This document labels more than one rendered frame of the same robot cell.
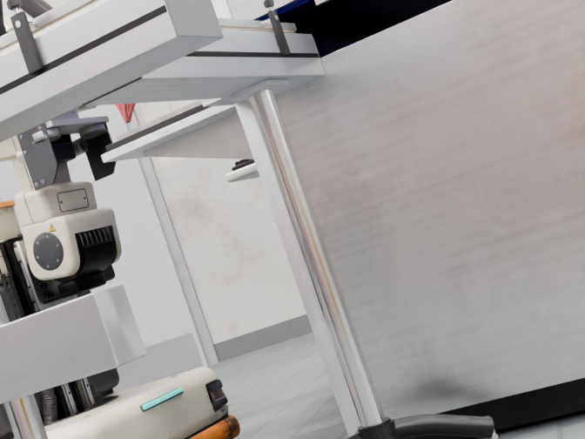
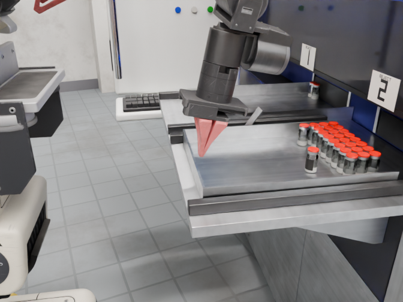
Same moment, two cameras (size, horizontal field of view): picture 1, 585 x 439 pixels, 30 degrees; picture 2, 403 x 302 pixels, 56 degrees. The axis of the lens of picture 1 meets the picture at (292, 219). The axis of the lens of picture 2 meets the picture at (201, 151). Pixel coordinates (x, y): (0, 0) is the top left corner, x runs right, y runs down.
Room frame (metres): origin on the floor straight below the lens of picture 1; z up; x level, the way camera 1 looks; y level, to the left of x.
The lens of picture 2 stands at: (2.24, 0.66, 1.22)
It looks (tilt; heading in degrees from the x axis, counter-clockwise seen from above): 25 degrees down; 322
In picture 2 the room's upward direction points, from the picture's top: straight up
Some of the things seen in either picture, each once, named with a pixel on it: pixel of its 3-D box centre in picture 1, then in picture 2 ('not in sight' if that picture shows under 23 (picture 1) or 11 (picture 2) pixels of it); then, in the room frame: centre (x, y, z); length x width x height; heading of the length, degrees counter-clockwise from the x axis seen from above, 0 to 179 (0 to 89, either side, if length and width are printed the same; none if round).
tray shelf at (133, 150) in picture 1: (253, 118); (268, 135); (2.81, 0.01, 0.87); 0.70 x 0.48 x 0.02; 152
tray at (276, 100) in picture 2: not in sight; (272, 102); (2.93, -0.13, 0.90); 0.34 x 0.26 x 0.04; 62
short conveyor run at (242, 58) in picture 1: (207, 49); not in sight; (2.03, 0.05, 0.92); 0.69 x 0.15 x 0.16; 152
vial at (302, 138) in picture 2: not in sight; (303, 134); (2.71, 0.01, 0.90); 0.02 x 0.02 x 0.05
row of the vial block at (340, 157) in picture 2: not in sight; (329, 148); (2.63, 0.03, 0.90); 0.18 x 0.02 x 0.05; 152
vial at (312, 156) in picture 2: not in sight; (312, 160); (2.62, 0.10, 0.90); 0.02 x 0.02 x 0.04
